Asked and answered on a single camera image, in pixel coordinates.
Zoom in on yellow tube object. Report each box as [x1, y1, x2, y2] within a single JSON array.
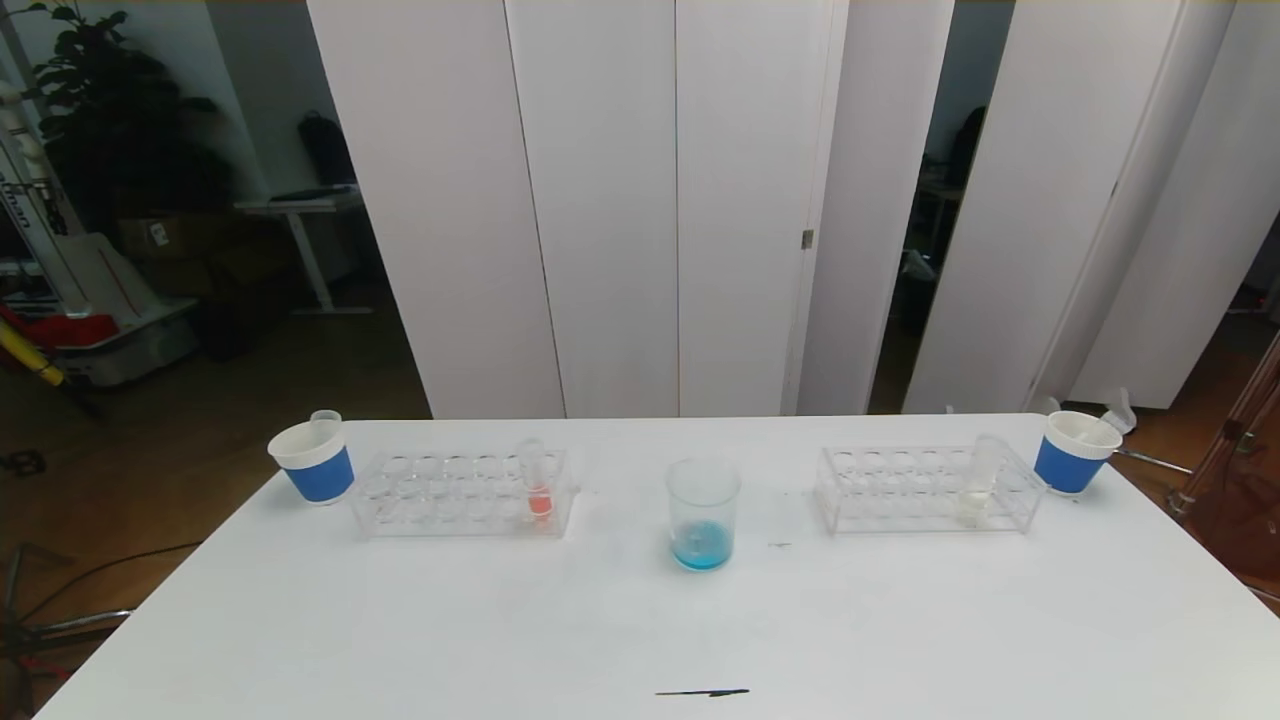
[[0, 320, 66, 386]]

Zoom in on white standing desk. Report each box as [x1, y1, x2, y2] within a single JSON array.
[[235, 188, 373, 316]]

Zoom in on brown cardboard box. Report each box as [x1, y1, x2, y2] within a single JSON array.
[[118, 212, 216, 263]]

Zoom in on dark green potted plant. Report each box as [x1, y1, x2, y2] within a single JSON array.
[[10, 2, 236, 236]]

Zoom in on clear plastic beaker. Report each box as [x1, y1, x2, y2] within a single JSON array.
[[666, 457, 742, 574]]

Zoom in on clear acrylic tube rack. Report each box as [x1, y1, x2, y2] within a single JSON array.
[[350, 446, 581, 539], [814, 444, 1049, 534]]

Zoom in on metal tripod legs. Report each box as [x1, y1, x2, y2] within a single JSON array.
[[0, 545, 136, 681]]

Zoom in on pale yellow pigment test tube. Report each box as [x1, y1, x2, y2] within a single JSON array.
[[957, 434, 1005, 527]]

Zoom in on red flat object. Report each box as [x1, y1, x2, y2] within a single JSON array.
[[0, 305, 119, 349]]

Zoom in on pink red pigment test tube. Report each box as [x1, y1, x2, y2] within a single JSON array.
[[1080, 388, 1138, 448]]

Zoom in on orange red pigment test tube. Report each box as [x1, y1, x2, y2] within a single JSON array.
[[516, 438, 556, 521]]

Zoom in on dark bin with white bag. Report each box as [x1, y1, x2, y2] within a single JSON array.
[[895, 248, 941, 341]]

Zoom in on blue white paper cup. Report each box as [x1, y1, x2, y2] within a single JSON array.
[[1033, 410, 1125, 496], [267, 418, 356, 505]]

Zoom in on black floor cable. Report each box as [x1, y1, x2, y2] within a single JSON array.
[[20, 540, 206, 621]]

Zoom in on black backpack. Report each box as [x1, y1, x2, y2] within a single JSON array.
[[297, 110, 358, 186]]

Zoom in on white machine with base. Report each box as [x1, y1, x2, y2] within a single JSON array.
[[0, 80, 196, 386]]

